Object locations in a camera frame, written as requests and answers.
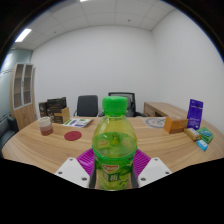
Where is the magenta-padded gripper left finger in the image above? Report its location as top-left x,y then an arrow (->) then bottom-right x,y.
54,148 -> 98,189

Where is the small beige box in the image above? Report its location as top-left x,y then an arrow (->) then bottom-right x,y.
183,127 -> 202,141

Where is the wooden side desk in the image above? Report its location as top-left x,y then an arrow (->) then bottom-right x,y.
143,101 -> 191,118

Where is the brown flat cardboard box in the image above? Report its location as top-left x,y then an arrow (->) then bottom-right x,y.
46,106 -> 71,124

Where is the wooden glass-door cabinet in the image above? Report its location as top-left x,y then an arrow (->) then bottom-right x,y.
9,63 -> 37,131

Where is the ceiling light panel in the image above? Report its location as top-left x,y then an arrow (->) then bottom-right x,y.
14,28 -> 33,43

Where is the green box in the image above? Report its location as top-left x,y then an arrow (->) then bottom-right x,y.
196,126 -> 215,145

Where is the black armless chair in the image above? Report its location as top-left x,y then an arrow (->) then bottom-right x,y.
73,94 -> 100,118

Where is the dark flat cardboard box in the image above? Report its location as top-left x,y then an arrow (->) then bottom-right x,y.
45,96 -> 68,111

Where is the flat round red coaster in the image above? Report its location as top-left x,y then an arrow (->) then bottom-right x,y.
63,130 -> 83,142

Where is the black mesh office chair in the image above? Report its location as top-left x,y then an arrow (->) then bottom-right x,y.
108,91 -> 145,118

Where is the white and pink cup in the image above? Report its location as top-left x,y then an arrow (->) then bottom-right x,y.
37,116 -> 54,137

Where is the green drink bottle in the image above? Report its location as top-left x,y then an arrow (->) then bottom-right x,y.
91,95 -> 139,192

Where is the white printed leaflet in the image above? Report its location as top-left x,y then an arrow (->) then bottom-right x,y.
61,117 -> 94,129

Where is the small light blue pack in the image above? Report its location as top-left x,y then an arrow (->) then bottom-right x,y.
195,139 -> 209,152

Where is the round white disc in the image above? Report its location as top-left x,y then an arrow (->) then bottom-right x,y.
144,116 -> 167,129

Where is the purple packet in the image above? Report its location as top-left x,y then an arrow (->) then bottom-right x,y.
186,98 -> 204,130

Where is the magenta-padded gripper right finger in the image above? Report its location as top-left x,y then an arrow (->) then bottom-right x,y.
131,148 -> 173,189

